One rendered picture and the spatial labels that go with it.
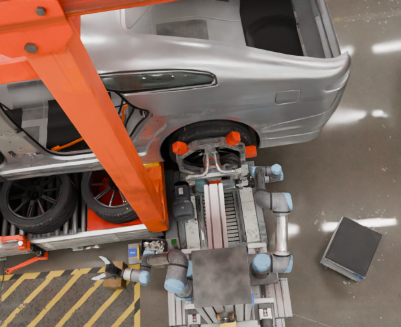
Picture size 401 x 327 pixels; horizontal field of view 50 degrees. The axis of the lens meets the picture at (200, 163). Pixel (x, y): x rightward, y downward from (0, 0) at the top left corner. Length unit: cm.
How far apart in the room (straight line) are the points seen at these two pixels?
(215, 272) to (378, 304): 240
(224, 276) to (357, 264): 201
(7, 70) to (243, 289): 129
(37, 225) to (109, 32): 191
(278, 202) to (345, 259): 108
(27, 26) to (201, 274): 120
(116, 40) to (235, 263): 153
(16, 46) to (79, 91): 38
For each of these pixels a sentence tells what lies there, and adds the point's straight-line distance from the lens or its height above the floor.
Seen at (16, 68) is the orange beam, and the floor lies 270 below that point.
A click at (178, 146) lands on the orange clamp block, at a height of 113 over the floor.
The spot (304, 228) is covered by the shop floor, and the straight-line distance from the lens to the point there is 415.
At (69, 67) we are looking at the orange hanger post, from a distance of 171.
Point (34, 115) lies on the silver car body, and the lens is 413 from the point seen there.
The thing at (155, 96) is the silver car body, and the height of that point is 166.
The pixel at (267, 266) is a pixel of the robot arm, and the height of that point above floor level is 104.
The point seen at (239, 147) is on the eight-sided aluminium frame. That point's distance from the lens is 329.
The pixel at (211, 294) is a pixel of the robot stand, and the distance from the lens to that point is 194.
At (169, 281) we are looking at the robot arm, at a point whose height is 146.
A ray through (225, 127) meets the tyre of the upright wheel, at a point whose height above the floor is 115.
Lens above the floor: 394
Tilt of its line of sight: 65 degrees down
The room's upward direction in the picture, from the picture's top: 12 degrees counter-clockwise
